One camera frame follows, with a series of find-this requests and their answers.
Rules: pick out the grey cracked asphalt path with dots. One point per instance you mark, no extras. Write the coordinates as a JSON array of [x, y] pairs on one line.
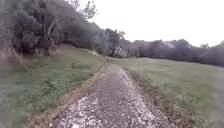
[[111, 100]]

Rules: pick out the wood of dark trees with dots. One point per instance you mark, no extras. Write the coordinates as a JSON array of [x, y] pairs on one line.
[[66, 30]]

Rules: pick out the grass slope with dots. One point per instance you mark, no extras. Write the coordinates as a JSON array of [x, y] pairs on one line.
[[46, 83]]

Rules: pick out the grass field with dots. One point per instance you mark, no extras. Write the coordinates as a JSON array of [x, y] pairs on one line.
[[180, 80]]

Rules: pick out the robot's own part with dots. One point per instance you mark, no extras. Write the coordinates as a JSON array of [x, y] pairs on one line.
[[75, 126]]

